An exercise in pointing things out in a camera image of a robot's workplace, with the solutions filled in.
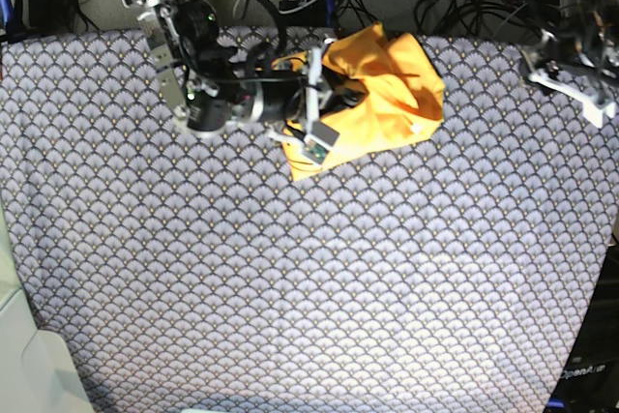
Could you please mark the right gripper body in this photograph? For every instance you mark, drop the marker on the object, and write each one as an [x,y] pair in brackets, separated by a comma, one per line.
[281,95]

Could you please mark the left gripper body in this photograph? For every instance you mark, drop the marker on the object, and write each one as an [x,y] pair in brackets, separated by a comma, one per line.
[590,52]

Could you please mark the yellow T-shirt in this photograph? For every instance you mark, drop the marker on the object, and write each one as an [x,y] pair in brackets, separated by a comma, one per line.
[403,106]

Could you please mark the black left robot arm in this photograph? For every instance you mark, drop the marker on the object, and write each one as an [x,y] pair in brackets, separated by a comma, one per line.
[562,16]

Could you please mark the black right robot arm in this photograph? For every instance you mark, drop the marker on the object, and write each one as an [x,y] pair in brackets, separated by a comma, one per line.
[208,92]

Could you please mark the blue fan-patterned tablecloth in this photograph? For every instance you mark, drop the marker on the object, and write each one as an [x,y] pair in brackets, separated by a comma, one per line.
[451,275]

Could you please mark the black OpenArm box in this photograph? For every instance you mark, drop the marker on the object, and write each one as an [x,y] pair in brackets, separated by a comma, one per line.
[589,381]

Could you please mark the white plastic bin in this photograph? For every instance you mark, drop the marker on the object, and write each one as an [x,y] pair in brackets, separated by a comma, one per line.
[37,370]

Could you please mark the blue clamp handle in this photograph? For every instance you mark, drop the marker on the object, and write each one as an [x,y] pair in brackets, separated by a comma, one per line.
[330,6]

